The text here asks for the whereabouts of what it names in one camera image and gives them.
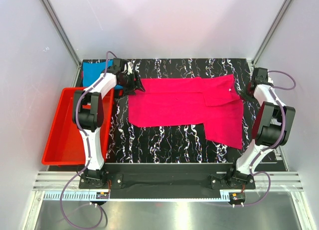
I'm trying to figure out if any pink t shirt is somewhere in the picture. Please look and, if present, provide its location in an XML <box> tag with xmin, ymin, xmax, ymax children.
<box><xmin>128</xmin><ymin>74</ymin><xmax>244</xmax><ymax>149</ymax></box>

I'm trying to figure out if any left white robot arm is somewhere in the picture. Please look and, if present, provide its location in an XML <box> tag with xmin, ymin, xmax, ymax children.
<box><xmin>72</xmin><ymin>58</ymin><xmax>145</xmax><ymax>188</ymax></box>

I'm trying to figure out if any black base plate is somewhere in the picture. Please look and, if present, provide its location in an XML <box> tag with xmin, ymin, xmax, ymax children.
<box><xmin>47</xmin><ymin>162</ymin><xmax>285</xmax><ymax>200</ymax></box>

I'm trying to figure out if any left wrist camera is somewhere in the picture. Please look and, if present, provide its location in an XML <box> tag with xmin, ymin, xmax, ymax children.
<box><xmin>127</xmin><ymin>62</ymin><xmax>133</xmax><ymax>75</ymax></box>

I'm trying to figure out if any red plastic bin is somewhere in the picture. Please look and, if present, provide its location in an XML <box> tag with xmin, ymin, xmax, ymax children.
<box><xmin>41</xmin><ymin>87</ymin><xmax>114</xmax><ymax>166</ymax></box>

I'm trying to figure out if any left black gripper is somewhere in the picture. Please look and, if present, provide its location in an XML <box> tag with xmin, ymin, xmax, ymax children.
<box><xmin>118</xmin><ymin>71</ymin><xmax>145</xmax><ymax>96</ymax></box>

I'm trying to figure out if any right aluminium frame post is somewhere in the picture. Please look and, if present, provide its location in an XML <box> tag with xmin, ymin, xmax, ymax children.
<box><xmin>251</xmin><ymin>0</ymin><xmax>294</xmax><ymax>66</ymax></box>

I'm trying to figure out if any aluminium frame post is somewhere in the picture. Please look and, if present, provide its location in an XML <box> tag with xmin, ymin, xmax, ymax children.
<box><xmin>36</xmin><ymin>0</ymin><xmax>83</xmax><ymax>68</ymax></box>
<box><xmin>251</xmin><ymin>0</ymin><xmax>294</xmax><ymax>66</ymax></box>

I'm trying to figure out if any blue folded t shirt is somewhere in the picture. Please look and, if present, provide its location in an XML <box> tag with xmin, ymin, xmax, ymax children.
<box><xmin>82</xmin><ymin>61</ymin><xmax>106</xmax><ymax>87</ymax></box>

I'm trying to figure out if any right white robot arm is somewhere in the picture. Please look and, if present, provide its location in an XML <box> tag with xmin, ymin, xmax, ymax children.
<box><xmin>224</xmin><ymin>67</ymin><xmax>297</xmax><ymax>189</ymax></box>

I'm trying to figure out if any left aluminium frame post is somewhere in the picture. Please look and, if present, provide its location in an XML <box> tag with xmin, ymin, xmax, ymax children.
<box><xmin>36</xmin><ymin>0</ymin><xmax>83</xmax><ymax>68</ymax></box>

